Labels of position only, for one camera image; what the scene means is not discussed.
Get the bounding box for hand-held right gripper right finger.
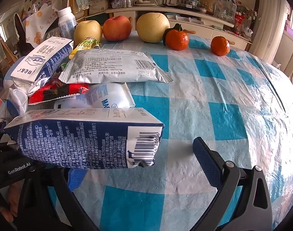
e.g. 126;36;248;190
193;137;273;231

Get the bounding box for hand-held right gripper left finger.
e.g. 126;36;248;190
20;168;100;231

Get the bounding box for blue white milk carton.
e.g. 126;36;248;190
3;108;165;170

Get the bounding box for white tissue packet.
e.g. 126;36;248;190
7;89;29;116

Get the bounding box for red snack packet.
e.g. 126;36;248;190
29;83;90;104

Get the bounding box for white pouch with blue print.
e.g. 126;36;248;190
54;83;135;109

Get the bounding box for dark foil snack bag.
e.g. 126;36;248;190
11;37;74;94

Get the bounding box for white wet wipes packet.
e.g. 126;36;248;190
59;49;174;84

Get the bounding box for yellow green snack packet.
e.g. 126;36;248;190
69;37;100;59

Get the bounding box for person's left hand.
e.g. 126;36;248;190
7;182;21;223

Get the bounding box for blue white checked tablecloth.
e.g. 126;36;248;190
47;35;293;231

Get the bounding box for white cloth with orange print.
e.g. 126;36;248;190
25;5;59;49

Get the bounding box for yellow apple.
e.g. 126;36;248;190
74;20;103;49
136;13;170;43

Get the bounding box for yellow apple right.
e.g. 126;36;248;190
136;13;170;43

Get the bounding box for large white milk bottle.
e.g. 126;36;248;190
57;7;77;39

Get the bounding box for white curtain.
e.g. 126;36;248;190
249;0;291;64

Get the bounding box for cream television cabinet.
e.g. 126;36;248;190
84;5;249;51

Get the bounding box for clear plastic bag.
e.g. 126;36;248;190
214;0;238;24

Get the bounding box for red apple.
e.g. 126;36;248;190
103;16;132;42

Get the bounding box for brown paper bag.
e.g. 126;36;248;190
200;0;215;15

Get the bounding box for cardboard box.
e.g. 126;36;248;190
89;0;111;15

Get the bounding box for cluster of small bottles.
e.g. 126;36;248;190
112;0;135;8

